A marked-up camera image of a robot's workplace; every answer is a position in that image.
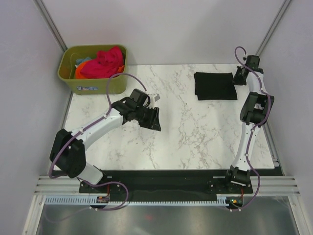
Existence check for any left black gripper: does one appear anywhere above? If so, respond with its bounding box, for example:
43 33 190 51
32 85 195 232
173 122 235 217
134 105 161 132

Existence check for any black t shirt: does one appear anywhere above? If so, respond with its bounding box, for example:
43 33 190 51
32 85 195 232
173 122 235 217
194 72 238 101

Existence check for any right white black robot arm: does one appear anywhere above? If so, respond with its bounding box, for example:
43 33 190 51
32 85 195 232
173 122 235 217
224 55 274 193

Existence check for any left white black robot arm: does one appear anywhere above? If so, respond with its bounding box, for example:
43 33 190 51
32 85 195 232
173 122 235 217
49 89 161 192

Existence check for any red t shirt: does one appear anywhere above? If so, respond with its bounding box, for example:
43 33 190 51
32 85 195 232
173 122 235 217
92 46 125 79

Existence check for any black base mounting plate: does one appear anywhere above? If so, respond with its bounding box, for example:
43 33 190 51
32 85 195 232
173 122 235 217
79 170 253 202

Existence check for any orange t shirt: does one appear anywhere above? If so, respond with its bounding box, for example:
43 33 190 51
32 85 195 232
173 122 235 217
75 60 95 79

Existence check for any light blue t shirt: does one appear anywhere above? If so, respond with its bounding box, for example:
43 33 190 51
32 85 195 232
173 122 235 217
76 57 91 66

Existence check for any olive green plastic bin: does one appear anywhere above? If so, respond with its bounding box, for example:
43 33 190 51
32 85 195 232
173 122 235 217
57 45 127 95

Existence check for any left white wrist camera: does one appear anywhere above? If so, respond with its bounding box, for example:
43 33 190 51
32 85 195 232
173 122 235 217
146 93 160 108

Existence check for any right aluminium frame post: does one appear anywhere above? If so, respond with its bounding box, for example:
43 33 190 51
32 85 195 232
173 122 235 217
252 0 292 57

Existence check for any aluminium frame post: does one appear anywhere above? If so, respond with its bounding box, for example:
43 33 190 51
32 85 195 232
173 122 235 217
252 0 292 57
33 0 67 52

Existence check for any white slotted cable duct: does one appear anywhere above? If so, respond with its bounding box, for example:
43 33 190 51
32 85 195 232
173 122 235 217
45 195 229 206

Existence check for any left aluminium frame post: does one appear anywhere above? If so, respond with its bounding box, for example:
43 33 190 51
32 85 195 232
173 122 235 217
33 0 67 52

